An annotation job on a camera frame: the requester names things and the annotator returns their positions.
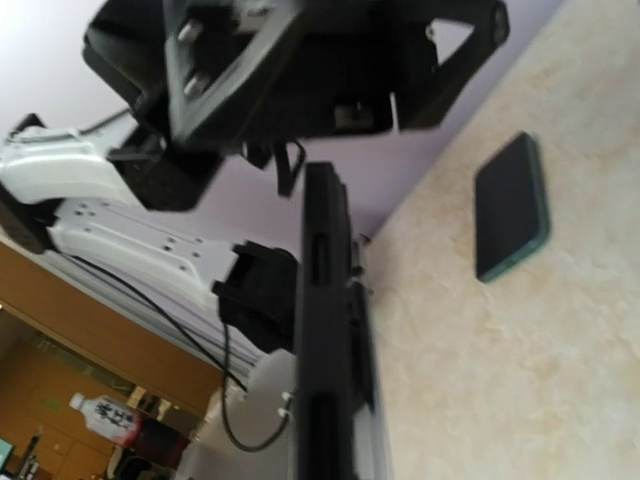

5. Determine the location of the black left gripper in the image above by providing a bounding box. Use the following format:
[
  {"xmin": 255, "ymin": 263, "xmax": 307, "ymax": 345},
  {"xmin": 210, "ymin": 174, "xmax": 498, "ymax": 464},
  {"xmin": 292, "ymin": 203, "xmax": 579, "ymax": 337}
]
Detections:
[{"xmin": 83, "ymin": 1, "xmax": 510, "ymax": 150}]

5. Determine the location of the black smartphone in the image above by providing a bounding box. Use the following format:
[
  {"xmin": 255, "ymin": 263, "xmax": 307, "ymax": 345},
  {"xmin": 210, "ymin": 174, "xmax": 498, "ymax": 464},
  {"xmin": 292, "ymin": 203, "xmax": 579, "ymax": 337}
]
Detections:
[
  {"xmin": 474, "ymin": 132, "xmax": 551, "ymax": 283},
  {"xmin": 293, "ymin": 162, "xmax": 392, "ymax": 479}
]

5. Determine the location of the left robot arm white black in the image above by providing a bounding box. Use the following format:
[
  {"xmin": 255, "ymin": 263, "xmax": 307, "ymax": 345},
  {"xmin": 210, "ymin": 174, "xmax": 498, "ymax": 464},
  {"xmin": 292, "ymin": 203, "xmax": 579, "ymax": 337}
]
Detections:
[{"xmin": 1, "ymin": 1, "xmax": 510, "ymax": 352}]

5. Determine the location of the plastic drink bottle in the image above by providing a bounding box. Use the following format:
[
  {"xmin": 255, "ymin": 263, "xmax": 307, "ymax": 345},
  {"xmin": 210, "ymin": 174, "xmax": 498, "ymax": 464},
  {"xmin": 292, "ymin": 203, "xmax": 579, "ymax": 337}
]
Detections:
[{"xmin": 69, "ymin": 393, "xmax": 144, "ymax": 448}]

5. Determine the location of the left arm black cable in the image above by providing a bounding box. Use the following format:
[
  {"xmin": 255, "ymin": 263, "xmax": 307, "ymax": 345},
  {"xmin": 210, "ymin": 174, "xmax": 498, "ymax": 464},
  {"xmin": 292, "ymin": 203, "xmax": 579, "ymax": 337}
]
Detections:
[{"xmin": 64, "ymin": 254, "xmax": 296, "ymax": 451}]

